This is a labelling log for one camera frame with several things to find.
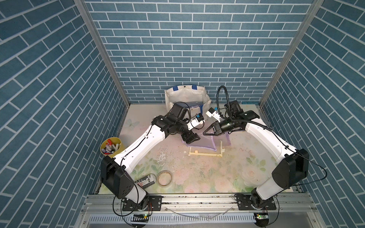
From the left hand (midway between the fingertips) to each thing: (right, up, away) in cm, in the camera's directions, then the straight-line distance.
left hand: (199, 133), depth 75 cm
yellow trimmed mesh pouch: (+4, -15, +19) cm, 25 cm away
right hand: (+4, -1, -2) cm, 4 cm away
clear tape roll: (-20, -28, +7) cm, 35 cm away
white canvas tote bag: (0, +23, +33) cm, 40 cm away
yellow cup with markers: (-51, -9, +6) cm, 52 cm away
